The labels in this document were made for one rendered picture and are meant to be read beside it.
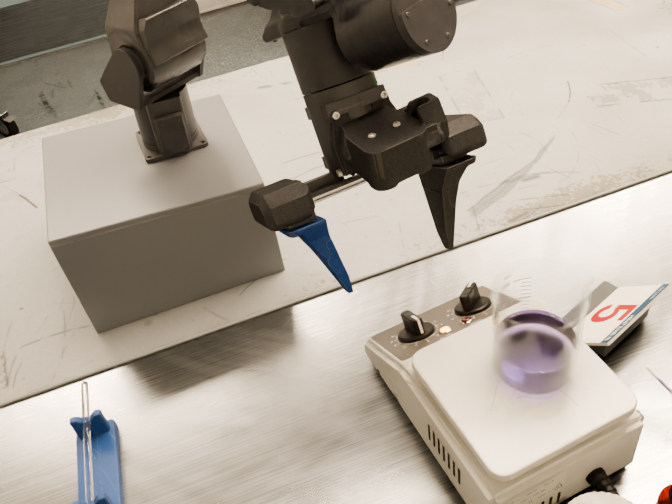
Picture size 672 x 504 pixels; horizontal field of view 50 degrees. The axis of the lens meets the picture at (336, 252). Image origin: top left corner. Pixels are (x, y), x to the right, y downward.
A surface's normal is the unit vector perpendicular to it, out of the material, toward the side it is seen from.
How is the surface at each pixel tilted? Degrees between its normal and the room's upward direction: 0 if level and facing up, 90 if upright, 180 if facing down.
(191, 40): 62
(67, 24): 90
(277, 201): 15
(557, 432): 0
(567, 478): 90
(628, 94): 0
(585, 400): 0
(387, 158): 82
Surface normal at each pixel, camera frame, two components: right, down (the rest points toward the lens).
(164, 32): 0.79, 0.40
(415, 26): 0.67, -0.03
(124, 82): -0.61, 0.55
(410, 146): 0.43, 0.47
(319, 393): -0.12, -0.71
